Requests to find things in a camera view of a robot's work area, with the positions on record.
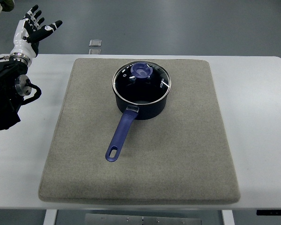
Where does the left white table leg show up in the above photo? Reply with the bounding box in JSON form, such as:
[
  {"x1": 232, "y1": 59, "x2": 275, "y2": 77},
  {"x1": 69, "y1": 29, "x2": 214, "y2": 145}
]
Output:
[{"x1": 43, "y1": 210, "x2": 58, "y2": 225}]

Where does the dark blue saucepan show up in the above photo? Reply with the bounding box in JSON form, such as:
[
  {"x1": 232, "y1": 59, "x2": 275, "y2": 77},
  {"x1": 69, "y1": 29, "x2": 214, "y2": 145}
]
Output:
[{"x1": 105, "y1": 60, "x2": 172, "y2": 162}]

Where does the floor metal plate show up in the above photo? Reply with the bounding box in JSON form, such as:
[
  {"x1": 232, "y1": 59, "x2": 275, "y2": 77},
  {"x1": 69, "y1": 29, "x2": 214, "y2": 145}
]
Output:
[
  {"x1": 89, "y1": 39, "x2": 102, "y2": 47},
  {"x1": 89, "y1": 48, "x2": 101, "y2": 55}
]

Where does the white table leg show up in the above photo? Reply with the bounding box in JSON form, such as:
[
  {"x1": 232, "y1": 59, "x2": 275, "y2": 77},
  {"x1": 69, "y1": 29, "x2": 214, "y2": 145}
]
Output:
[
  {"x1": 222, "y1": 210, "x2": 235, "y2": 225},
  {"x1": 43, "y1": 210, "x2": 58, "y2": 225}
]

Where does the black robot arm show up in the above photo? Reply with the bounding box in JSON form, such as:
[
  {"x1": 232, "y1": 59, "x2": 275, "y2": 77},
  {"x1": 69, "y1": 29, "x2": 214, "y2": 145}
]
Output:
[{"x1": 0, "y1": 56, "x2": 42, "y2": 130}]

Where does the beige fabric mat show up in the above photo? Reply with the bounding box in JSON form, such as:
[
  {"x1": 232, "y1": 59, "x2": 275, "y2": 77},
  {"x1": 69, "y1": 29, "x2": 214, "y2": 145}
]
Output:
[{"x1": 38, "y1": 59, "x2": 240, "y2": 205}]

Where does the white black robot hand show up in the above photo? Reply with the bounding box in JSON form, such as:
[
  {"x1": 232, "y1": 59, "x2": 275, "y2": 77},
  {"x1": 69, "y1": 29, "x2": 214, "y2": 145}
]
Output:
[{"x1": 10, "y1": 5, "x2": 63, "y2": 62}]

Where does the right white table leg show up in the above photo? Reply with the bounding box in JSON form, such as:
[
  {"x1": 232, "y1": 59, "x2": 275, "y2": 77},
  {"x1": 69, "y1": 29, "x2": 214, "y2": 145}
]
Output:
[{"x1": 222, "y1": 210, "x2": 235, "y2": 225}]

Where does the grey metal base plate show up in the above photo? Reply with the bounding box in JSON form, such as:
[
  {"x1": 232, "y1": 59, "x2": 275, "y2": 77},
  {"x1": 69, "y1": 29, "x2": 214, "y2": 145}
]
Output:
[{"x1": 84, "y1": 213, "x2": 202, "y2": 225}]

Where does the glass pot lid blue knob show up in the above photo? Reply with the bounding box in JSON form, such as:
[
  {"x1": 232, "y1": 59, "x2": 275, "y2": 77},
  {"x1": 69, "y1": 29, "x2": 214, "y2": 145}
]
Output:
[{"x1": 112, "y1": 60, "x2": 171, "y2": 105}]

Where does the black table control panel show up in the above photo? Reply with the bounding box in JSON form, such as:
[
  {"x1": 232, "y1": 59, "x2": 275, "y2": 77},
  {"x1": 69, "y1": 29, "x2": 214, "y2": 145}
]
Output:
[{"x1": 256, "y1": 210, "x2": 281, "y2": 216}]

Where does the upper floor metal plate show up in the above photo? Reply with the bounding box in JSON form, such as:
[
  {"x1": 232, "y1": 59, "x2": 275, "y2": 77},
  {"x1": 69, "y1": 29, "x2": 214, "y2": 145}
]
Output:
[{"x1": 89, "y1": 39, "x2": 102, "y2": 47}]

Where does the lower floor metal plate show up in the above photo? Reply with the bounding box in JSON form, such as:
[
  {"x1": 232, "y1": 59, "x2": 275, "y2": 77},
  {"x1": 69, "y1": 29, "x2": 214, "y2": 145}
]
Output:
[{"x1": 89, "y1": 48, "x2": 101, "y2": 55}]

